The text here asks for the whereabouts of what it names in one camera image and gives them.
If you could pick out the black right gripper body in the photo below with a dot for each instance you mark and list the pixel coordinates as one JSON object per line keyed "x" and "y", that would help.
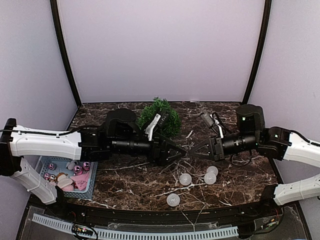
{"x": 248, "y": 141}

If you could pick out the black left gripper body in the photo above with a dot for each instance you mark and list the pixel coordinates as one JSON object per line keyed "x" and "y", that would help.
{"x": 125, "y": 147}

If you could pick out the white perforated cable tray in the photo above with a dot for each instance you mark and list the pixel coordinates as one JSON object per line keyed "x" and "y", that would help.
{"x": 97, "y": 233}

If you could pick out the small green christmas tree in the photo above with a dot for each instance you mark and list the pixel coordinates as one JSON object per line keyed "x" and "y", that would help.
{"x": 172, "y": 122}

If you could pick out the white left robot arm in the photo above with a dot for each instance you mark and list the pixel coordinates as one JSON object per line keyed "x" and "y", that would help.
{"x": 17, "y": 141}

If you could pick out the white ball string lights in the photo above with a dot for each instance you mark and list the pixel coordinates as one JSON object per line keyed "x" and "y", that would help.
{"x": 190, "y": 177}

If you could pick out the pink bauble ornaments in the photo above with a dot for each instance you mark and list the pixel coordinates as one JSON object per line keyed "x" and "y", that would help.
{"x": 69, "y": 176}

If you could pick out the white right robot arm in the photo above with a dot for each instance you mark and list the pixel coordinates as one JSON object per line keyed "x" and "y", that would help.
{"x": 274, "y": 143}

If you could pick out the light blue plastic basket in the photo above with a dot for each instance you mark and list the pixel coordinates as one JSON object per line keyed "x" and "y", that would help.
{"x": 87, "y": 193}

